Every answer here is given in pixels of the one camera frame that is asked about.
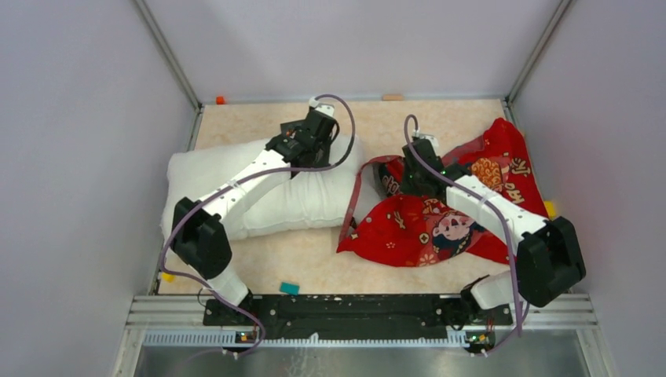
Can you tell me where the red patterned pillowcase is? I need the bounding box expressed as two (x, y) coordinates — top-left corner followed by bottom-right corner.
(336, 119), (549, 267)

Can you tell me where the white pillow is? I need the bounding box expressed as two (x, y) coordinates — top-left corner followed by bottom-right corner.
(160, 138), (369, 240)

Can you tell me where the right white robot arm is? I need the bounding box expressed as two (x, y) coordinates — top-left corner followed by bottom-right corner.
(401, 138), (587, 324)

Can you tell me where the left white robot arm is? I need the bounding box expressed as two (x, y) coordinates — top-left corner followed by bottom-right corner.
(166, 104), (339, 325)

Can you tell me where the wooden peg at back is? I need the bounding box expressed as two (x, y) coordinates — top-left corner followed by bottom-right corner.
(381, 93), (404, 101)

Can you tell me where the yellow small block right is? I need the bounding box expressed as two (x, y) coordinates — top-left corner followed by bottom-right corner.
(543, 201), (558, 220)

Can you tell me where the yellow small block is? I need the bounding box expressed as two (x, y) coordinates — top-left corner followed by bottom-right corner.
(159, 272), (176, 284)
(543, 201), (558, 220)

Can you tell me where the teal small block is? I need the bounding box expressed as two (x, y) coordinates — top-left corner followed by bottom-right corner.
(279, 282), (300, 295)

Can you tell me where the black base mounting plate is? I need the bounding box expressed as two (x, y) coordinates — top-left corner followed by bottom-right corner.
(203, 294), (513, 340)

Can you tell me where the yellow small block left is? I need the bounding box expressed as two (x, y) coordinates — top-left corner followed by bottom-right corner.
(159, 272), (176, 284)

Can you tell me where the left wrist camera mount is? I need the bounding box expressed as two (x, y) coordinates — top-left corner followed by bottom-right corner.
(308, 97), (335, 118)

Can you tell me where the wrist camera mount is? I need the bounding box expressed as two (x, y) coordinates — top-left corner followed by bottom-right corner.
(308, 97), (335, 118)
(412, 132), (439, 149)

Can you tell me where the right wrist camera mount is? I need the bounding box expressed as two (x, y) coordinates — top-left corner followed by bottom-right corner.
(412, 132), (439, 149)

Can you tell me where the aluminium front rail frame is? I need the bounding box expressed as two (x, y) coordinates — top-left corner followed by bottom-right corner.
(112, 292), (620, 377)

